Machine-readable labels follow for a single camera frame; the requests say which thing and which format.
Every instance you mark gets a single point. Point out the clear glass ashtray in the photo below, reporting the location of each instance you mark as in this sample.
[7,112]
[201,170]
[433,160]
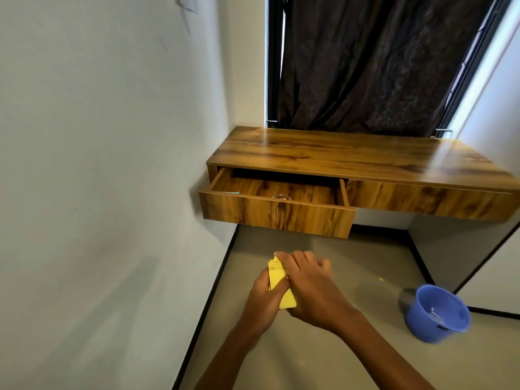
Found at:
[282,197]

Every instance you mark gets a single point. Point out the person's left hand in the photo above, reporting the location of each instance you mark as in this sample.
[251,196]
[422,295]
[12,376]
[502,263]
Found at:
[260,308]

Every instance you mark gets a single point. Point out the white cabinet panel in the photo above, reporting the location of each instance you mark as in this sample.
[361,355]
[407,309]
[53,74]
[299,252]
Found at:
[495,276]

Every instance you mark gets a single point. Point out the dark brown leaf-patterned curtain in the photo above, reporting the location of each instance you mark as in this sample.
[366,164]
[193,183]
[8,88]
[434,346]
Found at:
[365,64]

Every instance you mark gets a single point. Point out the person's right hand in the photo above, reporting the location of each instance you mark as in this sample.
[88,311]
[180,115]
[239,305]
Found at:
[317,292]

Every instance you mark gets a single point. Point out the blue plastic bin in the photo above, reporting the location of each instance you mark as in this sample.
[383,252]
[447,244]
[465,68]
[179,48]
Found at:
[426,324]

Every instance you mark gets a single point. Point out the black baseboard strip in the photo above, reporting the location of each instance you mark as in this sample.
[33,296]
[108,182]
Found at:
[205,308]

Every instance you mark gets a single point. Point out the person's left forearm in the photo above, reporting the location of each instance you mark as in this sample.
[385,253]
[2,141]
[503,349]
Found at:
[227,361]

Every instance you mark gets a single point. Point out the black window frame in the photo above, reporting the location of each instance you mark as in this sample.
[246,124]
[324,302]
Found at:
[274,56]

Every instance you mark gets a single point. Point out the wooden drawer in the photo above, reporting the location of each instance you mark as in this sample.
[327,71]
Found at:
[276,215]
[426,201]

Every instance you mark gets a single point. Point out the person's right forearm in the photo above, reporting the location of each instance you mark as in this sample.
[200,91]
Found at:
[386,357]

